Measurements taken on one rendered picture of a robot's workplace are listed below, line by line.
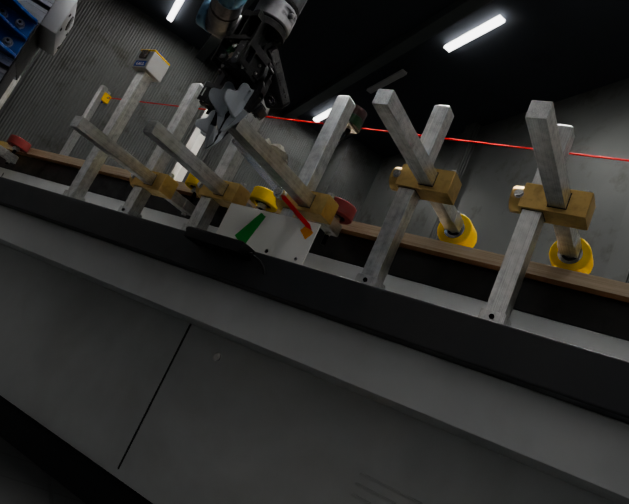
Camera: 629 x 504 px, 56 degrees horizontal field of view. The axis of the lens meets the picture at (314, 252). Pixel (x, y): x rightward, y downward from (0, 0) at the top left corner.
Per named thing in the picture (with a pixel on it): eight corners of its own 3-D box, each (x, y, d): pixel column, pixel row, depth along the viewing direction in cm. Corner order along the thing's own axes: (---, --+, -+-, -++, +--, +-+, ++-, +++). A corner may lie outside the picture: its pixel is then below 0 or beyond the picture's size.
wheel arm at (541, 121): (548, 120, 80) (556, 98, 81) (522, 117, 82) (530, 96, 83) (579, 266, 120) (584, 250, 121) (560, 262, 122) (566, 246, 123)
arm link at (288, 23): (272, 25, 113) (306, 25, 108) (262, 44, 112) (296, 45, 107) (252, -5, 107) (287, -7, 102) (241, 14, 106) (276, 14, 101)
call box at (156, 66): (144, 69, 177) (156, 49, 178) (129, 68, 180) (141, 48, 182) (159, 84, 182) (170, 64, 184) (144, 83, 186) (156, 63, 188)
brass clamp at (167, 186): (157, 189, 151) (166, 172, 152) (124, 181, 158) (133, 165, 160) (172, 201, 156) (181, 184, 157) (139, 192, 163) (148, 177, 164)
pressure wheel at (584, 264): (584, 230, 119) (544, 241, 122) (597, 265, 115) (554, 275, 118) (587, 243, 124) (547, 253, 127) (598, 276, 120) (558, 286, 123)
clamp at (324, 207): (320, 214, 124) (330, 194, 125) (271, 203, 132) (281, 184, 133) (331, 226, 129) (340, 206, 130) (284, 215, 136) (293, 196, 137)
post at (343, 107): (262, 278, 125) (351, 93, 136) (250, 274, 127) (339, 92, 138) (270, 284, 128) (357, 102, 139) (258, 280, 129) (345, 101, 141)
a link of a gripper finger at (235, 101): (204, 114, 99) (228, 70, 101) (224, 135, 103) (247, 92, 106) (217, 116, 97) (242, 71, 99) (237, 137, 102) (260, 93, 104)
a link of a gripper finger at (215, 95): (191, 113, 101) (216, 69, 103) (211, 133, 105) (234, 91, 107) (204, 114, 99) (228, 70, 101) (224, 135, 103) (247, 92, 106)
